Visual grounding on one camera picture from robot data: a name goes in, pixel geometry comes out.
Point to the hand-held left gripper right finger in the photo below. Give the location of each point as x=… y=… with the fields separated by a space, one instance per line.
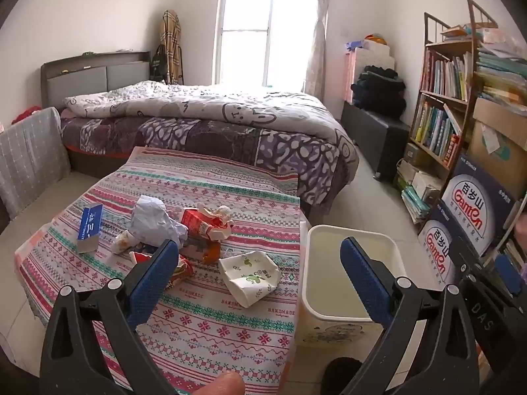
x=362 y=279

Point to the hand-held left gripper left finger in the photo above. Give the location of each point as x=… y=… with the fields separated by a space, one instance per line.
x=152 y=279

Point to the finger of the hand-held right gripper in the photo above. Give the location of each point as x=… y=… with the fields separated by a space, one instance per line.
x=467 y=255
x=508 y=275

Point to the red snack wrapper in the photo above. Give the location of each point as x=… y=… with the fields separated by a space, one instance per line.
x=181 y=271

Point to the white waste bin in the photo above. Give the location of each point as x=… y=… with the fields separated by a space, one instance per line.
x=329 y=263

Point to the grey paper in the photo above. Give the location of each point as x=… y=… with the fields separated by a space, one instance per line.
x=154 y=222

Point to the orange wrapper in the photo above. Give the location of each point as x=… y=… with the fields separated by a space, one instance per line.
x=210 y=253

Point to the crushed red carton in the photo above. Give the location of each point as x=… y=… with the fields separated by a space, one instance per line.
x=197 y=222

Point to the blue white box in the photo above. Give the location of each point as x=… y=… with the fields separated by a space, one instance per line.
x=88 y=226

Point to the person's left hand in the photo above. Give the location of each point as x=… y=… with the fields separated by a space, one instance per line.
x=220 y=384

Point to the blue water carton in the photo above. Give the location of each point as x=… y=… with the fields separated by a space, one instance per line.
x=436 y=251
x=473 y=205

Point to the stack of books on floor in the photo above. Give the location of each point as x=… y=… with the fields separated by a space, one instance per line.
x=418 y=197

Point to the striped patterned tablecloth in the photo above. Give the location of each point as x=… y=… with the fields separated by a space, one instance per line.
x=226 y=337

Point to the black round container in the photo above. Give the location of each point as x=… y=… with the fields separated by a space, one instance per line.
x=341 y=378

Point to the brown cardboard box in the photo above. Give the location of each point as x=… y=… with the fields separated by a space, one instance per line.
x=498 y=140

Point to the wooden bookshelf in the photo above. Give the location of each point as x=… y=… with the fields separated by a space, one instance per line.
x=467 y=131

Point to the row of colourful books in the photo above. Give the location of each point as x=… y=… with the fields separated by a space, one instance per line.
x=434 y=131

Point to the black low cabinet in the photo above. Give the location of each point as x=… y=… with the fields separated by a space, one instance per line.
x=370 y=140

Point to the grey checked cloth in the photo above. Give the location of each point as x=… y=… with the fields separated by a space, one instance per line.
x=33 y=152

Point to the row of tall books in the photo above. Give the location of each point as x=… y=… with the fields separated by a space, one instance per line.
x=446 y=76

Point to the dark clothes pile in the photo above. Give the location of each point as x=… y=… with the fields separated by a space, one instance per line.
x=378 y=90

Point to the stack of papers and folders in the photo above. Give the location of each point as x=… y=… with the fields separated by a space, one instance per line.
x=500 y=70

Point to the red cloth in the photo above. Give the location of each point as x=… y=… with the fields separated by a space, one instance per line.
x=26 y=115

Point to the grey bed headboard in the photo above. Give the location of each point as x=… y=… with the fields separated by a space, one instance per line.
x=82 y=78

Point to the black bag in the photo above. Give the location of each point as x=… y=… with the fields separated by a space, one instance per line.
x=157 y=63

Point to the pink white panel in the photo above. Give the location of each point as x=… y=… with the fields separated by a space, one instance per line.
x=370 y=57

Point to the orange yellow toy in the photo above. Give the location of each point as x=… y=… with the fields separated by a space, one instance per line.
x=375 y=40

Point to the purple item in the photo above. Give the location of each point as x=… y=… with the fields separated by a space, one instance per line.
x=355 y=46

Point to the pale floral curtain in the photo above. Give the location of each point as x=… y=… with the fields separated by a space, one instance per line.
x=317 y=49

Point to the plaid coat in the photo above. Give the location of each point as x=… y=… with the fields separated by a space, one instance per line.
x=171 y=41

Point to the window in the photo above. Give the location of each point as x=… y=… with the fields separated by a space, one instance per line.
x=255 y=28

